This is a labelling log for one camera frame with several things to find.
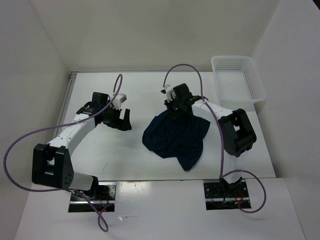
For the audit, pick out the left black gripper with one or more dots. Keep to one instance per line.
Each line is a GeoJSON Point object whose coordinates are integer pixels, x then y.
{"type": "Point", "coordinates": [120, 124]}

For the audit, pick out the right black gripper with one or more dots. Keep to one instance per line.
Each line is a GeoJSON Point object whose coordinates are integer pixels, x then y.
{"type": "Point", "coordinates": [171, 112]}

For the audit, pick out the navy blue shorts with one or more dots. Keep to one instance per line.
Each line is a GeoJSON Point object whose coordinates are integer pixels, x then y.
{"type": "Point", "coordinates": [181, 138]}

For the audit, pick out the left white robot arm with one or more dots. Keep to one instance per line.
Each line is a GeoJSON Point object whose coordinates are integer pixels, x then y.
{"type": "Point", "coordinates": [66, 143]}

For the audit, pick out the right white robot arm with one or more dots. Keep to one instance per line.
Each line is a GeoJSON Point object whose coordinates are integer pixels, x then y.
{"type": "Point", "coordinates": [234, 127]}

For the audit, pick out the white plastic basket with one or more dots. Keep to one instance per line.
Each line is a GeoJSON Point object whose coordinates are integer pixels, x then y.
{"type": "Point", "coordinates": [238, 82]}

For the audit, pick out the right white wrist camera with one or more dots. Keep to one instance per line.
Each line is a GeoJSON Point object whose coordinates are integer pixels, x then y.
{"type": "Point", "coordinates": [169, 92]}

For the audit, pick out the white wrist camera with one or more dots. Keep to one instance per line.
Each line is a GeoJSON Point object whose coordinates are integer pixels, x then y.
{"type": "Point", "coordinates": [169, 92]}
{"type": "Point", "coordinates": [118, 100]}

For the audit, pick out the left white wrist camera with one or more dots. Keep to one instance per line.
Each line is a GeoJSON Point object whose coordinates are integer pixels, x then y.
{"type": "Point", "coordinates": [118, 100]}

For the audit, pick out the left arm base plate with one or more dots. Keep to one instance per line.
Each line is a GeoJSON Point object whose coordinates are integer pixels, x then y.
{"type": "Point", "coordinates": [103, 200]}

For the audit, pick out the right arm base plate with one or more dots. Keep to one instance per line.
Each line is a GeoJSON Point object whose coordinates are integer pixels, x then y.
{"type": "Point", "coordinates": [216, 199]}

